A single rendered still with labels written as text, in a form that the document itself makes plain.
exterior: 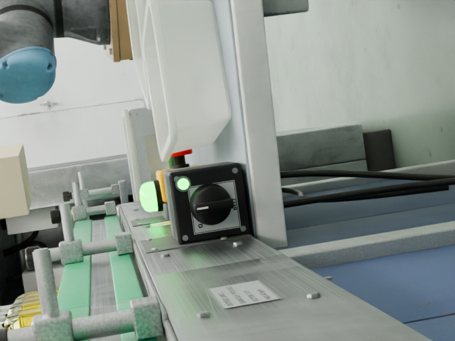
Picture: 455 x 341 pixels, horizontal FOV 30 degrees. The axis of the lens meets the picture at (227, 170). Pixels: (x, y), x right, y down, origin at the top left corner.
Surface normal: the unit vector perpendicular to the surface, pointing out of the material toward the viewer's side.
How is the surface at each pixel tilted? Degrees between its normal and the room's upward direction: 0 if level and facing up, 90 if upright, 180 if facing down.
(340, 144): 90
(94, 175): 90
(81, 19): 72
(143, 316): 90
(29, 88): 96
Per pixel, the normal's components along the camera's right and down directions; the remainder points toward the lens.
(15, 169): 0.18, 0.18
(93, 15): -0.11, 0.43
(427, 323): -0.14, -0.99
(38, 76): 0.30, 0.77
